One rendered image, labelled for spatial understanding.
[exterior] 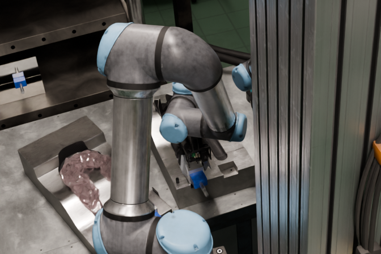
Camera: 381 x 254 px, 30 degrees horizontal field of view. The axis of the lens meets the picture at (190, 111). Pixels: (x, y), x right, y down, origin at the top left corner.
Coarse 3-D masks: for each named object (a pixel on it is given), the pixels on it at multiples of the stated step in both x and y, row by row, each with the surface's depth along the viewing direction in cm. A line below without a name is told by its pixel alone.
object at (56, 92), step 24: (120, 0) 323; (48, 48) 298; (72, 48) 296; (96, 48) 294; (48, 72) 284; (72, 72) 283; (96, 72) 281; (48, 96) 272; (72, 96) 270; (96, 96) 272; (0, 120) 263; (24, 120) 267
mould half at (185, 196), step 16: (160, 96) 254; (160, 144) 230; (224, 144) 228; (240, 144) 227; (160, 160) 227; (176, 160) 223; (224, 160) 221; (240, 160) 220; (176, 176) 217; (208, 176) 216; (240, 176) 219; (176, 192) 214; (192, 192) 216; (208, 192) 219; (224, 192) 221
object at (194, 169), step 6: (192, 162) 214; (198, 162) 214; (192, 168) 212; (198, 168) 212; (192, 174) 212; (198, 174) 212; (204, 174) 212; (192, 180) 210; (198, 180) 210; (204, 180) 210; (198, 186) 211; (204, 186) 210; (204, 192) 208
